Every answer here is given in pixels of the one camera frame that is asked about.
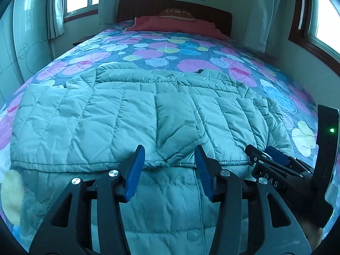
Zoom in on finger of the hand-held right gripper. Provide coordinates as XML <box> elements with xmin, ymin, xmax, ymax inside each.
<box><xmin>266</xmin><ymin>146</ymin><xmax>315</xmax><ymax>174</ymax></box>
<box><xmin>245</xmin><ymin>145</ymin><xmax>306</xmax><ymax>179</ymax></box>

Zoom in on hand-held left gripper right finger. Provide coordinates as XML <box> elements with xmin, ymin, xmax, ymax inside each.
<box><xmin>194</xmin><ymin>145</ymin><xmax>312</xmax><ymax>255</ymax></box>

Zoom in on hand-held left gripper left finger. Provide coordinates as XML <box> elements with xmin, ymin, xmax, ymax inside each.
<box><xmin>29</xmin><ymin>145</ymin><xmax>146</xmax><ymax>255</ymax></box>

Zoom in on light green puffer jacket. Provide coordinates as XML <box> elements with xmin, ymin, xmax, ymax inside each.
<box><xmin>11</xmin><ymin>63</ymin><xmax>295</xmax><ymax>255</ymax></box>

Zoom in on bed with circle-pattern bedspread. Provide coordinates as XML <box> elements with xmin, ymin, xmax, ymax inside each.
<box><xmin>0</xmin><ymin>20</ymin><xmax>319</xmax><ymax>245</ymax></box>

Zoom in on white curtain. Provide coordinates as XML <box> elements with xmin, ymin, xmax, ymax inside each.
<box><xmin>98</xmin><ymin>0</ymin><xmax>130</xmax><ymax>25</ymax></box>
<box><xmin>246</xmin><ymin>0</ymin><xmax>287</xmax><ymax>54</ymax></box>
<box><xmin>48</xmin><ymin>0</ymin><xmax>65</xmax><ymax>39</ymax></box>

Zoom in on dark wooden nightstand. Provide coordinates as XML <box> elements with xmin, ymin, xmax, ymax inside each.
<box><xmin>72</xmin><ymin>34</ymin><xmax>94</xmax><ymax>45</ymax></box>

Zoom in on dark wooden headboard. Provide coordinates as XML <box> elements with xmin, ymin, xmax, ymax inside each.
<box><xmin>117</xmin><ymin>0</ymin><xmax>233</xmax><ymax>36</ymax></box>

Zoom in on pink pillow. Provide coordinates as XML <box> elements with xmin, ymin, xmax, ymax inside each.
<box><xmin>127</xmin><ymin>16</ymin><xmax>229</xmax><ymax>41</ymax></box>

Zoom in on brown printed pillow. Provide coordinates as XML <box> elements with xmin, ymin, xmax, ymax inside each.
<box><xmin>159</xmin><ymin>8</ymin><xmax>196</xmax><ymax>22</ymax></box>

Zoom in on white wardrobe with circle pattern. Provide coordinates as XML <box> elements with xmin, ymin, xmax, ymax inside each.
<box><xmin>0</xmin><ymin>0</ymin><xmax>54</xmax><ymax>107</ymax></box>

